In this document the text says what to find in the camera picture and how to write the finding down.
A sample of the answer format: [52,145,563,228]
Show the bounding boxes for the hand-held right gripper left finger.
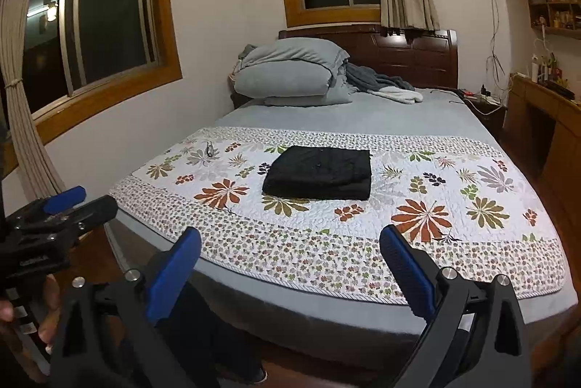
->
[49,227,219,388]

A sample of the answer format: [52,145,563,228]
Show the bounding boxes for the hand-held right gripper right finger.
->
[380,225,533,388]

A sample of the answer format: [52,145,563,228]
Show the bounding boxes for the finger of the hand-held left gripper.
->
[5,186,87,229]
[45,194,119,235]

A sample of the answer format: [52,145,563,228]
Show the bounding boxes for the black pants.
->
[262,145,373,201]

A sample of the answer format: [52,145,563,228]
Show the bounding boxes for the person's left hand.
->
[0,274,63,386]

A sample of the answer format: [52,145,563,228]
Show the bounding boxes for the person's leg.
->
[175,274,266,386]

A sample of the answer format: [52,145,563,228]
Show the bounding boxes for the tied beige curtain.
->
[0,0,66,203]

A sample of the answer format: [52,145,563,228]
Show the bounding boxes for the floral quilt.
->
[109,126,570,306]

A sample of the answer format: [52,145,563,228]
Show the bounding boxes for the bed with grey sheet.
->
[109,86,581,366]

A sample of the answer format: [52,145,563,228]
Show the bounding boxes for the white cloth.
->
[370,86,424,105]

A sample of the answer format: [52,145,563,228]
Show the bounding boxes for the dark wooden nightstand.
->
[458,87,508,131]

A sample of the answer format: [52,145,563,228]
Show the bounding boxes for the wide wooden-framed window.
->
[0,0,183,144]

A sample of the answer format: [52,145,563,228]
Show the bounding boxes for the flat grey pillow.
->
[263,91,354,107]

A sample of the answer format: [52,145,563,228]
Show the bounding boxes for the dark grey blanket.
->
[338,61,416,96]

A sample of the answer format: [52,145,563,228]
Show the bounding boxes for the wooden desk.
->
[503,72,581,244]

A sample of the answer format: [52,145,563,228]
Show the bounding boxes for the dark wooden headboard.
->
[278,25,459,91]

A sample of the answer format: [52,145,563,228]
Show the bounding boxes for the black cable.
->
[427,86,475,105]

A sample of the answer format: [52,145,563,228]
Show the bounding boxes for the wall cable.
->
[472,0,508,96]

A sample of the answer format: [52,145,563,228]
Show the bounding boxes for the wooden wall shelf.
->
[528,0,581,40]

